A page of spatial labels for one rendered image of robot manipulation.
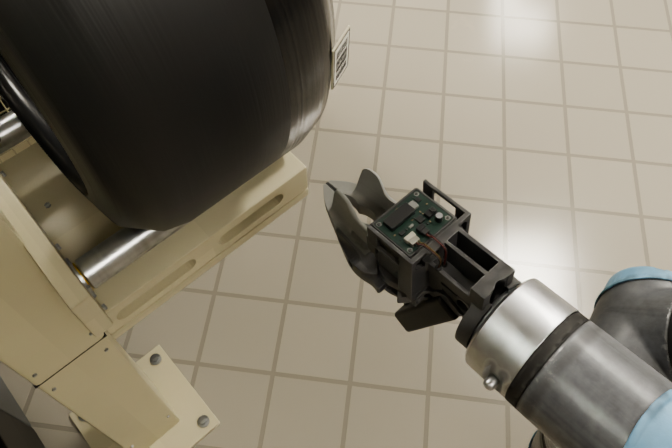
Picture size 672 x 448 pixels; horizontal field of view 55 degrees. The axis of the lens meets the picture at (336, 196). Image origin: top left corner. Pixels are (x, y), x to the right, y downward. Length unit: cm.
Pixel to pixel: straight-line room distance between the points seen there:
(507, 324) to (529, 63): 192
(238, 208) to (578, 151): 145
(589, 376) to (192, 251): 58
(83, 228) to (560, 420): 76
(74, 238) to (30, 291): 12
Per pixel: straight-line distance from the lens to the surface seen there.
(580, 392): 50
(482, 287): 51
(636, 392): 50
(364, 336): 176
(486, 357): 52
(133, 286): 91
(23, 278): 94
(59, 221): 107
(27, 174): 114
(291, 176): 96
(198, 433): 171
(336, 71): 69
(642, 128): 232
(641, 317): 66
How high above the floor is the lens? 166
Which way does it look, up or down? 58 degrees down
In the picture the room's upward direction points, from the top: straight up
